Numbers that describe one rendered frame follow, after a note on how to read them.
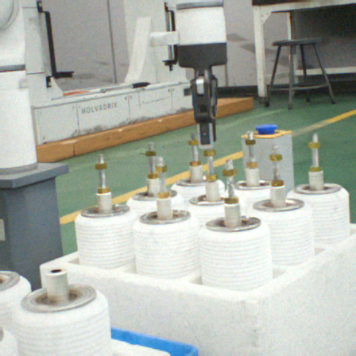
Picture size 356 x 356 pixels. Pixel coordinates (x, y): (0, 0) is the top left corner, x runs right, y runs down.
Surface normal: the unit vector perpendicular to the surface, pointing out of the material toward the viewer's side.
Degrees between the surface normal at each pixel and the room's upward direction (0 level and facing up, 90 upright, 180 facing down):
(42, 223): 90
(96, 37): 90
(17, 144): 90
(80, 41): 90
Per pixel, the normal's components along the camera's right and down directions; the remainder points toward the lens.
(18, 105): 0.73, 0.06
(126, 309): -0.61, 0.18
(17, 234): 0.21, 0.12
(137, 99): 0.85, 0.02
